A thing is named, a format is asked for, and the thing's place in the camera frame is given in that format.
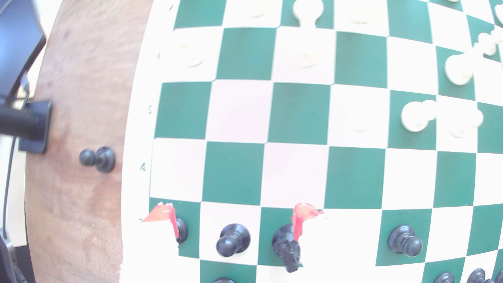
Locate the white chess knight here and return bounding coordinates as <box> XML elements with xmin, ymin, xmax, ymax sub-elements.
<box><xmin>445</xmin><ymin>47</ymin><xmax>482</xmax><ymax>86</ymax></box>
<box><xmin>295</xmin><ymin>43</ymin><xmax>321</xmax><ymax>69</ymax></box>

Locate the green and white chess mat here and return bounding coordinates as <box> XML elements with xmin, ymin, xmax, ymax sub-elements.
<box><xmin>120</xmin><ymin>0</ymin><xmax>503</xmax><ymax>283</ymax></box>

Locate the black chess knight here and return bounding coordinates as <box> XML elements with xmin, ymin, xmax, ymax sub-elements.
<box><xmin>272</xmin><ymin>224</ymin><xmax>302</xmax><ymax>273</ymax></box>

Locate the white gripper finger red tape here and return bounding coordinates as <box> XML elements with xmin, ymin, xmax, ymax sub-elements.
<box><xmin>292</xmin><ymin>202</ymin><xmax>376</xmax><ymax>283</ymax></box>
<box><xmin>122</xmin><ymin>202</ymin><xmax>185</xmax><ymax>283</ymax></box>

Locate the dark laptop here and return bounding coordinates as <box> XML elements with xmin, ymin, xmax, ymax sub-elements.
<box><xmin>0</xmin><ymin>0</ymin><xmax>46</xmax><ymax>105</ymax></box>

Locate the thin black stand cable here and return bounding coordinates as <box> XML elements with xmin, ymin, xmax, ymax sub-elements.
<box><xmin>2</xmin><ymin>135</ymin><xmax>18</xmax><ymax>238</ymax></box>

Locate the white chess bishop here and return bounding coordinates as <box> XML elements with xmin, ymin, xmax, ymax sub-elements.
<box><xmin>448</xmin><ymin>108</ymin><xmax>484</xmax><ymax>138</ymax></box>
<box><xmin>348</xmin><ymin>0</ymin><xmax>374</xmax><ymax>24</ymax></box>

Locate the black camera stand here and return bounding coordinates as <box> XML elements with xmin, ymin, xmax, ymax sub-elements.
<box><xmin>0</xmin><ymin>100</ymin><xmax>53</xmax><ymax>155</ymax></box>

